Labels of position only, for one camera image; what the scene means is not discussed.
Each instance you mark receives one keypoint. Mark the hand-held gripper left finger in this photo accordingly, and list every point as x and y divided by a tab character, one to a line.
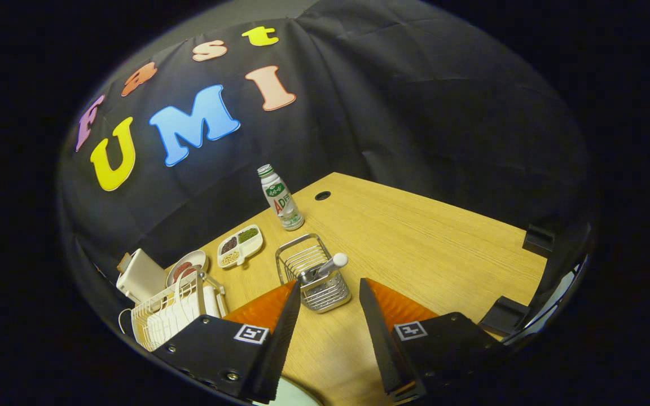
280	338

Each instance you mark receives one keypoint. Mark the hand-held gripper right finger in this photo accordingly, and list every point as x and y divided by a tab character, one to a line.
378	338

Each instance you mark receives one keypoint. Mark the light green plate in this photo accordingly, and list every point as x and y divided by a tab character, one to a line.
291	395

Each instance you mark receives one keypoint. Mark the metal spoon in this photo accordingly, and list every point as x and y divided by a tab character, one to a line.
330	264

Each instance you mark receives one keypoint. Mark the white divided bean dish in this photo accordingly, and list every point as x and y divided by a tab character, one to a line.
251	245

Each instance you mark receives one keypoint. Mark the beige plate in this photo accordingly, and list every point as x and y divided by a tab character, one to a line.
196	258

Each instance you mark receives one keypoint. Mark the red meat slice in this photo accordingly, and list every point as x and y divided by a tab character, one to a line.
181	268
189	273

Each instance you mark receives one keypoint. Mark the white bottle green label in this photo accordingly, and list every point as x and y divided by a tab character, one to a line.
282	200

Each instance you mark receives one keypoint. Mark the white toaster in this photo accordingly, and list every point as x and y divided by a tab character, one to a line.
141	276

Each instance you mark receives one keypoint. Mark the black backdrop cloth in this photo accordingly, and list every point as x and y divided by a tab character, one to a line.
415	113

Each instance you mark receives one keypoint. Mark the black table edge bracket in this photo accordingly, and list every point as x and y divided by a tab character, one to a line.
539	239
504	316

